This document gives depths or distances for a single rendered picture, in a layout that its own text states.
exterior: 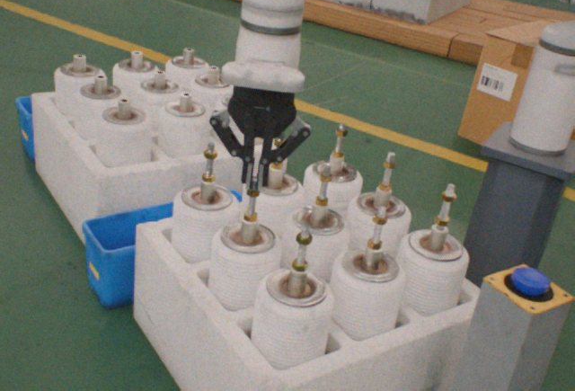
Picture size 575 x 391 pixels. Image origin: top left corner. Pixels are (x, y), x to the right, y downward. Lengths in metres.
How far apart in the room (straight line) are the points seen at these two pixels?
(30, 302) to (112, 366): 0.21
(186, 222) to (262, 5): 0.36
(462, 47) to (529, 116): 1.54
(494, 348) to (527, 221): 0.45
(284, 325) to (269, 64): 0.30
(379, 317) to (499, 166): 0.43
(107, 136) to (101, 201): 0.11
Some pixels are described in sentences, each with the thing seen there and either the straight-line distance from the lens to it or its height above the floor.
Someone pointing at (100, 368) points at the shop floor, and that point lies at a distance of 1.11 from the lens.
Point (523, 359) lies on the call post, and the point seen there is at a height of 0.25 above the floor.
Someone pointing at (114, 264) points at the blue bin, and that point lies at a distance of 1.15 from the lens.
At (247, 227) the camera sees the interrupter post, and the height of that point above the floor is 0.27.
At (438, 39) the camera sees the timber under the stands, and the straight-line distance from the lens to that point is 2.77.
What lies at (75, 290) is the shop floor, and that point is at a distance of 1.26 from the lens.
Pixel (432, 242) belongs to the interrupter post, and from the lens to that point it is 0.99.
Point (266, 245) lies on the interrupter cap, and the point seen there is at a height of 0.25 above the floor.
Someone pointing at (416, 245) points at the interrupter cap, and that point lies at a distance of 0.99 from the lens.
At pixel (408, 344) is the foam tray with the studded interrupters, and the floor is 0.17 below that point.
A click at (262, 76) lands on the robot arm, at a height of 0.51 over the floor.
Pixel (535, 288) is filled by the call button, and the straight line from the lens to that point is 0.83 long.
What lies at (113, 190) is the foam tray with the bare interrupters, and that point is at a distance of 1.24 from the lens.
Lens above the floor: 0.76
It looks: 28 degrees down
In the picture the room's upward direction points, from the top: 8 degrees clockwise
